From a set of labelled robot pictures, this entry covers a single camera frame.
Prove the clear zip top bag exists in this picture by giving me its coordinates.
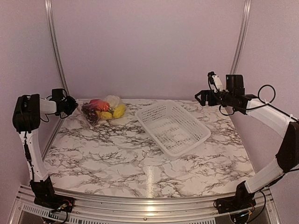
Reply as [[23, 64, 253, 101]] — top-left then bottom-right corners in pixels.
[[79, 95, 127, 128]]

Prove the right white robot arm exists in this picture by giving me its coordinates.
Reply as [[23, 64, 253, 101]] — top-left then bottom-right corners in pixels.
[[195, 88, 299, 213]]

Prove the fake orange tomato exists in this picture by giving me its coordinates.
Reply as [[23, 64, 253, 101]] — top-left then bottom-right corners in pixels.
[[98, 101, 110, 112]]

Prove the front aluminium frame rail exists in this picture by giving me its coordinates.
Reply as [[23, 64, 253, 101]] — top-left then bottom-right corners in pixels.
[[7, 185, 281, 224]]

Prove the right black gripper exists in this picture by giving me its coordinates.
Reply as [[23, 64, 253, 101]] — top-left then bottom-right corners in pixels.
[[194, 89, 234, 106]]

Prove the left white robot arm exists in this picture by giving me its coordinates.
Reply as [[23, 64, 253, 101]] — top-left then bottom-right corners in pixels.
[[12, 89, 78, 214]]

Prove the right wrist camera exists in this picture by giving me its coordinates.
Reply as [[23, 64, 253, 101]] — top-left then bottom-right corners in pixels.
[[207, 71, 224, 92]]

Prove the fake purple grapes bunch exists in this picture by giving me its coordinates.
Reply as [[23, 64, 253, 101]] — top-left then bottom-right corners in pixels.
[[81, 103, 99, 125]]

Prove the fake white cauliflower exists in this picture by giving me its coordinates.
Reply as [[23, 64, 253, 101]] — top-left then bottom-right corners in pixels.
[[104, 95, 121, 109]]

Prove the left aluminium frame post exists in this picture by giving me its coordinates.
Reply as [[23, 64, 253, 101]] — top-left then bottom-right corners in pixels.
[[44, 0, 69, 94]]

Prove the aluminium frame post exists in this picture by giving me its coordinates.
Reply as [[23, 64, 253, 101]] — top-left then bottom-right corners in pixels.
[[230, 0, 252, 74], [44, 0, 69, 94]]

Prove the fake red pepper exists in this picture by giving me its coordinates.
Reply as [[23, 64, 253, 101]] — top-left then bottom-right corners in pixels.
[[89, 99, 103, 110]]

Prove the white plastic basket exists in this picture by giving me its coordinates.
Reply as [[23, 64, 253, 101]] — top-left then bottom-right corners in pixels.
[[135, 100, 211, 158]]

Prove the right aluminium frame post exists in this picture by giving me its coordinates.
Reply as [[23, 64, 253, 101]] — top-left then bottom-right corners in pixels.
[[230, 0, 252, 74]]

